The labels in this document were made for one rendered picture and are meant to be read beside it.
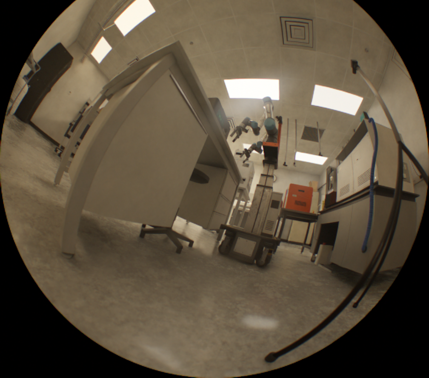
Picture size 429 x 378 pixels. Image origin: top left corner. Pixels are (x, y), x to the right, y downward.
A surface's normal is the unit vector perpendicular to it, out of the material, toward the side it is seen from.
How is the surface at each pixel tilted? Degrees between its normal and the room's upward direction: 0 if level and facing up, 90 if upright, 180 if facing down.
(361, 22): 180
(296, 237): 90
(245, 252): 90
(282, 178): 90
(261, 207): 90
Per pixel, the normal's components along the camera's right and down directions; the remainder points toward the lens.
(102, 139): 0.89, 0.17
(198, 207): -0.32, -0.44
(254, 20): -0.33, 0.88
